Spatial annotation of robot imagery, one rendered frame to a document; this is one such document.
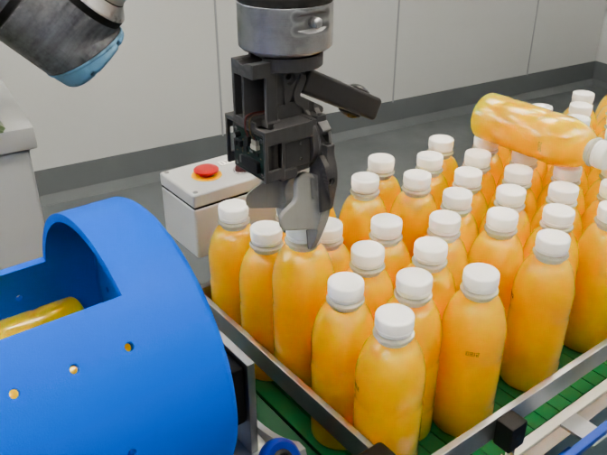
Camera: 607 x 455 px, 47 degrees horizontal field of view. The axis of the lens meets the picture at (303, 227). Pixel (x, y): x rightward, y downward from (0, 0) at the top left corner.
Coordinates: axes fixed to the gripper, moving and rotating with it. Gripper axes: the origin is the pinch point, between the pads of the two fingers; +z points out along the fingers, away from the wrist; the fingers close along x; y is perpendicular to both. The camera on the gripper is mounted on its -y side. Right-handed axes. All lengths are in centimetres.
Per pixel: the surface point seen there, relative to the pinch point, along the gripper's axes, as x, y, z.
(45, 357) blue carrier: 11.5, 31.8, -4.9
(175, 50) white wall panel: -259, -117, 51
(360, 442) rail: 16.0, 4.7, 16.6
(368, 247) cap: 3.7, -6.4, 3.2
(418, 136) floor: -216, -251, 115
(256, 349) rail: -3.1, 4.7, 16.8
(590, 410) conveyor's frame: 23.5, -27.1, 24.7
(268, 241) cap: -5.6, 0.9, 4.0
